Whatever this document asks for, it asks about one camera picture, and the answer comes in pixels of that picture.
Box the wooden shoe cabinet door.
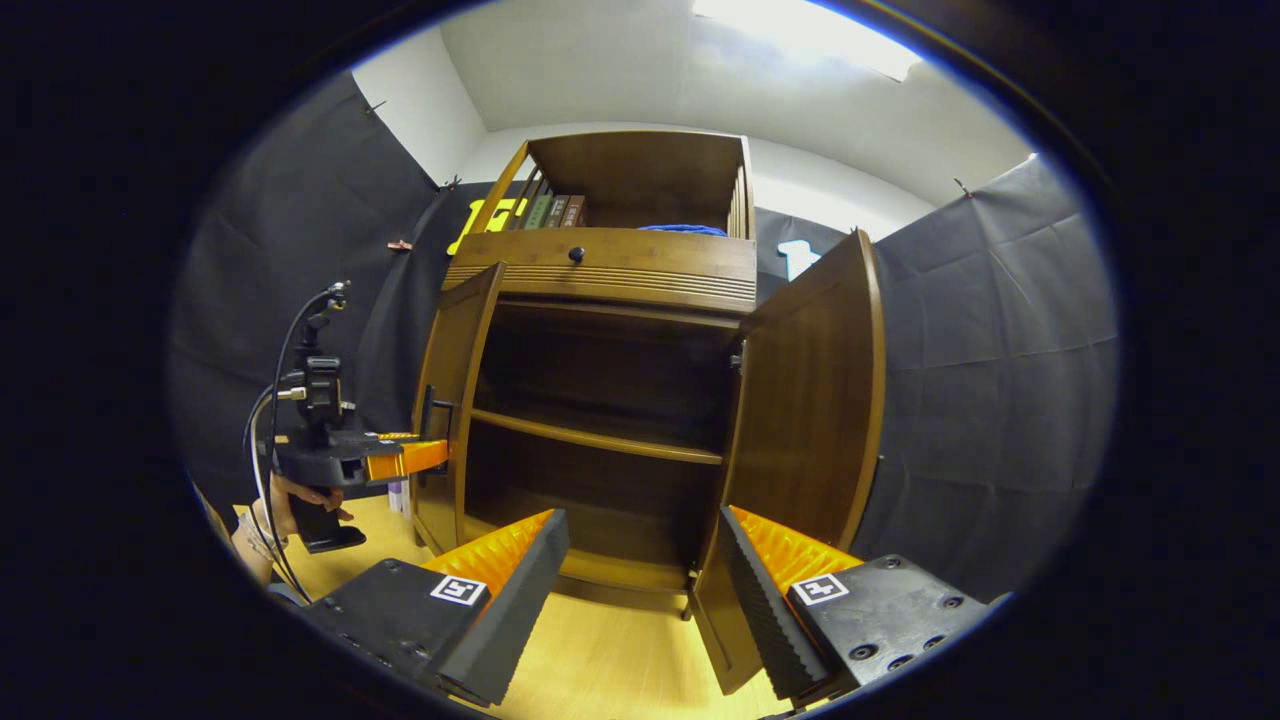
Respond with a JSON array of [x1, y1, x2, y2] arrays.
[[690, 228, 887, 696], [412, 262, 507, 556]]

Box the wooden inner shelf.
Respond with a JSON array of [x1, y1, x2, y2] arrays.
[[470, 408, 723, 466]]

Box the black backdrop cloth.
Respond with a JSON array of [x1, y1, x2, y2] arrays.
[[168, 70, 1121, 606]]

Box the black door handle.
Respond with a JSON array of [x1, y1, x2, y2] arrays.
[[420, 385, 456, 486]]

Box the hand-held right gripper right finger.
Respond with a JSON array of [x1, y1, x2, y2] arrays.
[[717, 504, 993, 703]]

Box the wooden double-door shoe cabinet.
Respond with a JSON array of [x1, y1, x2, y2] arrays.
[[412, 130, 758, 613]]

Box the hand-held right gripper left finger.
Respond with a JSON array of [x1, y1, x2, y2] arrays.
[[298, 507, 572, 708]]

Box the wooden cabinet drawer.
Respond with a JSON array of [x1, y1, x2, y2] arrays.
[[443, 228, 758, 316]]

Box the black cable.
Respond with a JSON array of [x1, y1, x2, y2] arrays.
[[243, 283, 349, 606]]

